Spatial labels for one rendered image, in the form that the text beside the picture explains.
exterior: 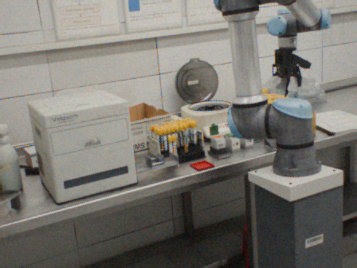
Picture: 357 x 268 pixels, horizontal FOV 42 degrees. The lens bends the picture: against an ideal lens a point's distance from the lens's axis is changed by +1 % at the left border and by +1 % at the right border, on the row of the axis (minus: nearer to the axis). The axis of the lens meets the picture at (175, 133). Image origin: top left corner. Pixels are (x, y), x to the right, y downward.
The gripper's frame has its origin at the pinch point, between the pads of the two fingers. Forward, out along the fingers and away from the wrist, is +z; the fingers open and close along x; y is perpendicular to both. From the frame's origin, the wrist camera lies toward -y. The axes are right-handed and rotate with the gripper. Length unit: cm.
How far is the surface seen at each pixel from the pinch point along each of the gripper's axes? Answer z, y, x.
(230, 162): 17.5, 38.9, 11.7
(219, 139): 10.4, 38.3, 3.5
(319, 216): 26, 31, 50
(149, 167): 13, 70, 7
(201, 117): 7.5, 32.6, -20.7
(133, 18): -36, 46, -54
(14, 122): 2, 105, -54
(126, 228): 67, 62, -54
